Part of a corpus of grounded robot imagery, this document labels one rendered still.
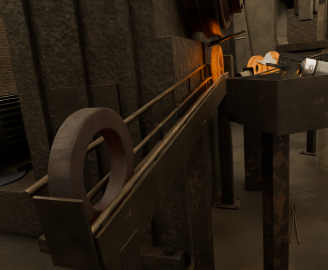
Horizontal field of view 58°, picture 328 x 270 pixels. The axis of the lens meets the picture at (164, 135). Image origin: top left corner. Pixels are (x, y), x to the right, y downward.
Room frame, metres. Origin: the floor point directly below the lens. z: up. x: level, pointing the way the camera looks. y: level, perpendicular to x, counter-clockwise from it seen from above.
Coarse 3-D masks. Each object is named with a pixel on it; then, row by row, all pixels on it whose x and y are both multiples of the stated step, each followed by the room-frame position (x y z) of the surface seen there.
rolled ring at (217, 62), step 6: (216, 48) 1.39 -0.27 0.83; (216, 54) 1.37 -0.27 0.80; (216, 60) 1.35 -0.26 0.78; (222, 60) 1.50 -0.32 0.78; (216, 66) 1.35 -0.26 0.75; (222, 66) 1.49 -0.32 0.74; (216, 72) 1.35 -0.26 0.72; (222, 72) 1.48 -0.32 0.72; (216, 78) 1.37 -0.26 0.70; (216, 84) 1.40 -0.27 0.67
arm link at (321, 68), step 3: (318, 63) 1.37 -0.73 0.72; (321, 63) 1.37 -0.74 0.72; (324, 63) 1.37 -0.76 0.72; (327, 63) 1.37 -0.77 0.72; (315, 66) 1.37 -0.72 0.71; (318, 66) 1.36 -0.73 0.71; (321, 66) 1.36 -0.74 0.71; (324, 66) 1.36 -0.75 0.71; (327, 66) 1.35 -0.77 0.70; (315, 69) 1.36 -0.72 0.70; (318, 69) 1.36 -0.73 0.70; (321, 69) 1.36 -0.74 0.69; (324, 69) 1.35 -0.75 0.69; (327, 69) 1.35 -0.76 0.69; (315, 72) 1.36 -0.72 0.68; (318, 72) 1.36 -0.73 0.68; (321, 72) 1.35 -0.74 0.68; (324, 72) 1.35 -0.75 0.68; (327, 72) 1.34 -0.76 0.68; (312, 75) 1.37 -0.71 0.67; (315, 75) 1.37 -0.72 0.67; (318, 75) 1.36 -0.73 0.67
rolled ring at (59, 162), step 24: (72, 120) 0.39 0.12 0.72; (96, 120) 0.41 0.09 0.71; (120, 120) 0.47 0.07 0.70; (72, 144) 0.35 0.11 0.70; (120, 144) 0.47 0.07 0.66; (48, 168) 0.35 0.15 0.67; (72, 168) 0.35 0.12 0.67; (120, 168) 0.47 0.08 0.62; (72, 192) 0.34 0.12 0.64; (96, 216) 0.38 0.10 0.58
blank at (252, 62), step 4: (252, 56) 1.84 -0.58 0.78; (256, 56) 1.82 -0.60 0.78; (260, 56) 1.84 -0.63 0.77; (252, 60) 1.80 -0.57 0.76; (256, 60) 1.82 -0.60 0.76; (260, 60) 1.84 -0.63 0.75; (248, 64) 1.81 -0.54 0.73; (252, 64) 1.80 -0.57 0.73; (256, 64) 1.82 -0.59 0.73; (260, 64) 1.85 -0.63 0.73; (260, 68) 1.86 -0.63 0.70; (264, 68) 1.86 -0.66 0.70; (256, 72) 1.82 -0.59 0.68
